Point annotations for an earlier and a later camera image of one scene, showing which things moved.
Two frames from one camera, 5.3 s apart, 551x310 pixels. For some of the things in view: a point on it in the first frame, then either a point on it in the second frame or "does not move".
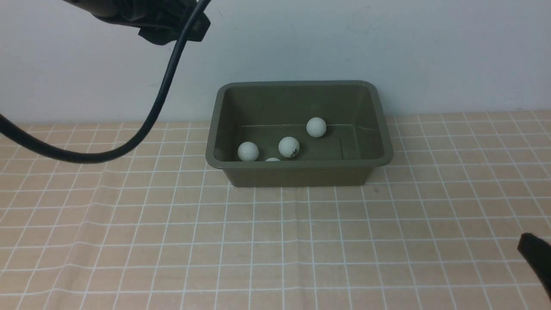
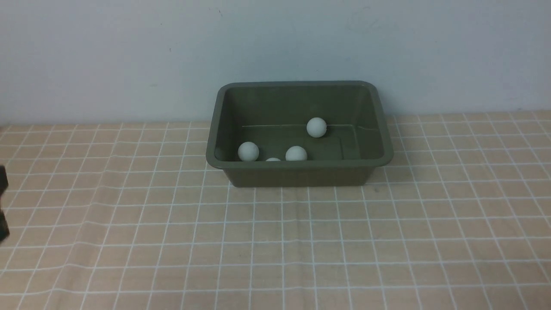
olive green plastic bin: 358,135 does not move
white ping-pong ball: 316,127 does not move
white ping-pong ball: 289,147 to 296,153
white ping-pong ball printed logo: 248,151 does not move
